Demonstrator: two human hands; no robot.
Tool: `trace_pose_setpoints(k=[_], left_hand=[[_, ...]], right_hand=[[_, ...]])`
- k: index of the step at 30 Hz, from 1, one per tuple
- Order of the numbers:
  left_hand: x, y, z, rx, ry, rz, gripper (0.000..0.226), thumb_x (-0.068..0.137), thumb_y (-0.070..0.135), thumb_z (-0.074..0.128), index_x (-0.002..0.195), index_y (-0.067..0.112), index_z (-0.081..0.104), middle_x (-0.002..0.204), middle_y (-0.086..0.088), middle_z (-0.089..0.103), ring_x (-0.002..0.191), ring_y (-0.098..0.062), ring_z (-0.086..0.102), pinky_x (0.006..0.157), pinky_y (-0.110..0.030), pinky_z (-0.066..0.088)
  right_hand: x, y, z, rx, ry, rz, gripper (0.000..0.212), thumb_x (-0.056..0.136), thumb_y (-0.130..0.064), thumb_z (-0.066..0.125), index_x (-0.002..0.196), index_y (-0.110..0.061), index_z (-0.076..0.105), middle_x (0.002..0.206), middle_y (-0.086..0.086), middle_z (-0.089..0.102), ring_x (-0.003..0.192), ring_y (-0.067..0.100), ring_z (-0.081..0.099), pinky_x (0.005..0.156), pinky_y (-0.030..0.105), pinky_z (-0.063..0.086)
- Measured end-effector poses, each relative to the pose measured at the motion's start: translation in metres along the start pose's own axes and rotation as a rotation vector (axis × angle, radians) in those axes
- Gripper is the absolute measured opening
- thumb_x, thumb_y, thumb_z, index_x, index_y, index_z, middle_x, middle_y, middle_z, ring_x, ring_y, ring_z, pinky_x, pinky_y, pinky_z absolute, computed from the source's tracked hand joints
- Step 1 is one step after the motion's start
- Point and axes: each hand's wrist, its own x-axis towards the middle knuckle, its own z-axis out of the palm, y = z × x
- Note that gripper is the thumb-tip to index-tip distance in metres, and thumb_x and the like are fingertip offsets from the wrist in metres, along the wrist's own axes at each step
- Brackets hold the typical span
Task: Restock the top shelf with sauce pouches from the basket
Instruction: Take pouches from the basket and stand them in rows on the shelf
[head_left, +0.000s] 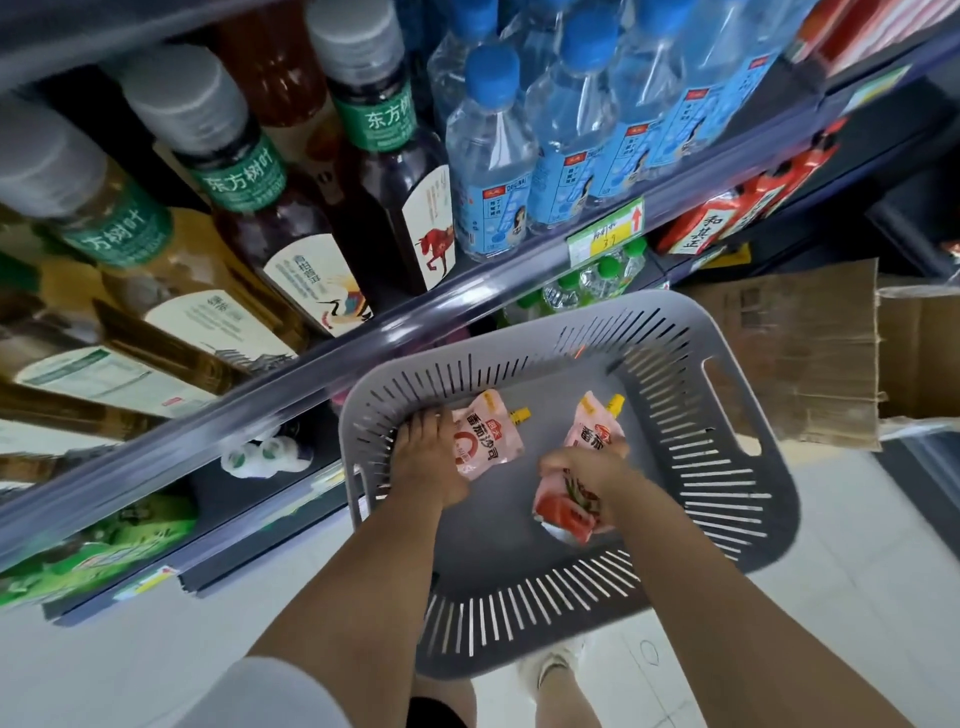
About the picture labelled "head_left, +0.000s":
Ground person's right hand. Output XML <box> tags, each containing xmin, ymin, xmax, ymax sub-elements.
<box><xmin>535</xmin><ymin>445</ymin><xmax>641</xmax><ymax>528</ymax></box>

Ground person's left hand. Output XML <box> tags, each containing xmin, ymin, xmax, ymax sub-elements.
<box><xmin>390</xmin><ymin>408</ymin><xmax>474</xmax><ymax>513</ymax></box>

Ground pink tomato sauce pouch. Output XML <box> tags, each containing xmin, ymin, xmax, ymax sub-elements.
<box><xmin>531</xmin><ymin>390</ymin><xmax>630</xmax><ymax>546</ymax></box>
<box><xmin>450</xmin><ymin>388</ymin><xmax>533</xmax><ymax>483</ymax></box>

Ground person's right forearm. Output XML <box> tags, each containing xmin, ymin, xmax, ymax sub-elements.
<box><xmin>600</xmin><ymin>480</ymin><xmax>922</xmax><ymax>728</ymax></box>

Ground person's left forearm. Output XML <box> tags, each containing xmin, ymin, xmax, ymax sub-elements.
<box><xmin>243</xmin><ymin>487</ymin><xmax>445</xmax><ymax>728</ymax></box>

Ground dark metal store shelf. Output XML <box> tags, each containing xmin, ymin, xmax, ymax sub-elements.
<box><xmin>0</xmin><ymin>0</ymin><xmax>960</xmax><ymax>628</ymax></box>

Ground white round bottle tops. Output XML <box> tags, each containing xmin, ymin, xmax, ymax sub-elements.
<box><xmin>219</xmin><ymin>433</ymin><xmax>314</xmax><ymax>482</ymax></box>

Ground grey slotted plastic basket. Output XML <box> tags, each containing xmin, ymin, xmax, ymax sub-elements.
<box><xmin>337</xmin><ymin>290</ymin><xmax>801</xmax><ymax>681</ymax></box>

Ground group of green-capped bottles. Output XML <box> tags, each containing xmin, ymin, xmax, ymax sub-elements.
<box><xmin>501</xmin><ymin>238</ymin><xmax>651</xmax><ymax>320</ymax></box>

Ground person's white shoe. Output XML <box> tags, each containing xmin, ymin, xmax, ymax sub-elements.
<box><xmin>516</xmin><ymin>639</ymin><xmax>588</xmax><ymax>700</ymax></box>

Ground green and white price tag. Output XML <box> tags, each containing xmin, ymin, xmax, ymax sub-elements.
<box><xmin>565</xmin><ymin>197</ymin><xmax>647</xmax><ymax>269</ymax></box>

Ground person's right leg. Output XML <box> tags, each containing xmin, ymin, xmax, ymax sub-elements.
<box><xmin>534</xmin><ymin>660</ymin><xmax>605</xmax><ymax>728</ymax></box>

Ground person's leg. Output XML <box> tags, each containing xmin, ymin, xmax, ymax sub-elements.
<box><xmin>407</xmin><ymin>673</ymin><xmax>481</xmax><ymax>728</ymax></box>
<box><xmin>534</xmin><ymin>660</ymin><xmax>605</xmax><ymax>728</ymax></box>

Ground dark tea bottle horse label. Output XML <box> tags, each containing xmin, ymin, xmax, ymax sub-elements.
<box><xmin>303</xmin><ymin>0</ymin><xmax>459</xmax><ymax>295</ymax></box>

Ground dark tea bottle crane label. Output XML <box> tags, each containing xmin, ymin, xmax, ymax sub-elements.
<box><xmin>118</xmin><ymin>43</ymin><xmax>376</xmax><ymax>340</ymax></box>

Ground person's left leg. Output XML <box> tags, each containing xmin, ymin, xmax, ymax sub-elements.
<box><xmin>407</xmin><ymin>673</ymin><xmax>481</xmax><ymax>728</ymax></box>

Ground row of blue-capped water bottles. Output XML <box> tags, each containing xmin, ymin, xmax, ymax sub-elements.
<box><xmin>396</xmin><ymin>0</ymin><xmax>822</xmax><ymax>265</ymax></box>

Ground brown cardboard box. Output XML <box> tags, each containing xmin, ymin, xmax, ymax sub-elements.
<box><xmin>675</xmin><ymin>257</ymin><xmax>960</xmax><ymax>453</ymax></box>

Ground row of red white packets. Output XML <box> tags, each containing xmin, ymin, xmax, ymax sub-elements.
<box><xmin>654</xmin><ymin>118</ymin><xmax>849</xmax><ymax>258</ymax></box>

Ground person's white sleeve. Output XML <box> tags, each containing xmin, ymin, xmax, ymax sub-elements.
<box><xmin>172</xmin><ymin>655</ymin><xmax>340</xmax><ymax>728</ymax></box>

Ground yellow price tag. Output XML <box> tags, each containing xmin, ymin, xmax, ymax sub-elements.
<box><xmin>111</xmin><ymin>564</ymin><xmax>183</xmax><ymax>603</ymax></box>

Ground yellow tea bottle grey cap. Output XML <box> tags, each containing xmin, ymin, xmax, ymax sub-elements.
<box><xmin>0</xmin><ymin>96</ymin><xmax>305</xmax><ymax>376</ymax></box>

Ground yellow tea bottle white label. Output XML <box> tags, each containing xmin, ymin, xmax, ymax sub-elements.
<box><xmin>0</xmin><ymin>288</ymin><xmax>252</xmax><ymax>451</ymax></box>

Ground green snack packets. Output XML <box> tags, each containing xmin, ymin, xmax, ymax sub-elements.
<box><xmin>0</xmin><ymin>491</ymin><xmax>202</xmax><ymax>610</ymax></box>

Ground amber tea bottle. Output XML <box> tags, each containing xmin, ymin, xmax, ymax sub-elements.
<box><xmin>216</xmin><ymin>0</ymin><xmax>340</xmax><ymax>185</ymax></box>

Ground pale shelf label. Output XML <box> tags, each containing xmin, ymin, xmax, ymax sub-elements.
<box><xmin>823</xmin><ymin>63</ymin><xmax>914</xmax><ymax>115</ymax></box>

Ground red boxes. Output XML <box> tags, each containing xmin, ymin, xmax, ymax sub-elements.
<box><xmin>786</xmin><ymin>0</ymin><xmax>920</xmax><ymax>78</ymax></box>

